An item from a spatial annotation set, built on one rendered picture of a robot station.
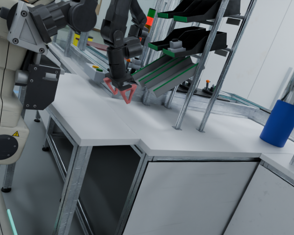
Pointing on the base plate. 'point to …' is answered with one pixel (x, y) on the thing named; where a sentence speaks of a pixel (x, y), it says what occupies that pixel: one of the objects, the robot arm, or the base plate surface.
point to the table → (88, 115)
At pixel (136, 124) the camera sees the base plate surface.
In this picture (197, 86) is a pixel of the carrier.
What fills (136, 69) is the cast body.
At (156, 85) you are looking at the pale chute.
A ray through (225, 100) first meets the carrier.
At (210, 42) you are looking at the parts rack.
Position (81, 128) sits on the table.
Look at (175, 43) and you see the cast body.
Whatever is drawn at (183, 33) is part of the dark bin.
